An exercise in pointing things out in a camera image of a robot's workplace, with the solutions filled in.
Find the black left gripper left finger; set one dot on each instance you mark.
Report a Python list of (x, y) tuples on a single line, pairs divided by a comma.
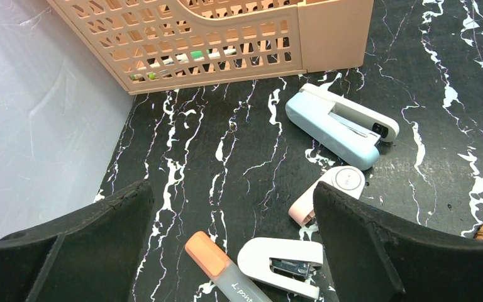
[(90, 254)]

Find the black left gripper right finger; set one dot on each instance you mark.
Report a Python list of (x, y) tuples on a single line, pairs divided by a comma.
[(377, 256)]

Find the grey and orange stapler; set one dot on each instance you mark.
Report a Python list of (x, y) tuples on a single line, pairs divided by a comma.
[(223, 272)]

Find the white and pink stapler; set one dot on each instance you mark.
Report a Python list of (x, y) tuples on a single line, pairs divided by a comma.
[(345, 180)]

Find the orange plastic file organizer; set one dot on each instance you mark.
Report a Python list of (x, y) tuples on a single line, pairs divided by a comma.
[(150, 46)]

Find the light blue stapler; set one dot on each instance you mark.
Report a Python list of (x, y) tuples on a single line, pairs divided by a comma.
[(348, 129)]

